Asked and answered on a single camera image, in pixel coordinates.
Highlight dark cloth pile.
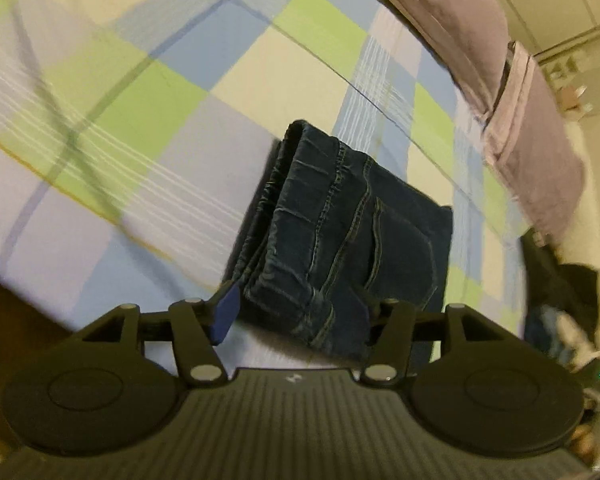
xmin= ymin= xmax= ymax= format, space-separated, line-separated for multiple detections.
xmin=520 ymin=227 xmax=600 ymax=372

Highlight blue jeans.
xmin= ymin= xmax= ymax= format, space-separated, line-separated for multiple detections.
xmin=222 ymin=120 xmax=454 ymax=366

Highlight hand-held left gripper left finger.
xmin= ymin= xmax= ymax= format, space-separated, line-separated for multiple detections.
xmin=78 ymin=280 xmax=242 ymax=389

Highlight round wall mirror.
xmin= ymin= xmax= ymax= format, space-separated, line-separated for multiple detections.
xmin=570 ymin=67 xmax=600 ymax=119

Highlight checked bed sheet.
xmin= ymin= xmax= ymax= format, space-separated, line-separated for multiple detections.
xmin=0 ymin=0 xmax=531 ymax=357

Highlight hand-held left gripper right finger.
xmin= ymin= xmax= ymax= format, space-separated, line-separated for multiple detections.
xmin=360 ymin=297 xmax=512 ymax=389

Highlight lilac duvet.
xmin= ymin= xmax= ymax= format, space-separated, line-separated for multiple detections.
xmin=347 ymin=0 xmax=511 ymax=122

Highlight lilac pillow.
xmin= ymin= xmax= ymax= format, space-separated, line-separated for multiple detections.
xmin=482 ymin=42 xmax=589 ymax=242

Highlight white pillow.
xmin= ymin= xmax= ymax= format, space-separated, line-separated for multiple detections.
xmin=565 ymin=125 xmax=600 ymax=272

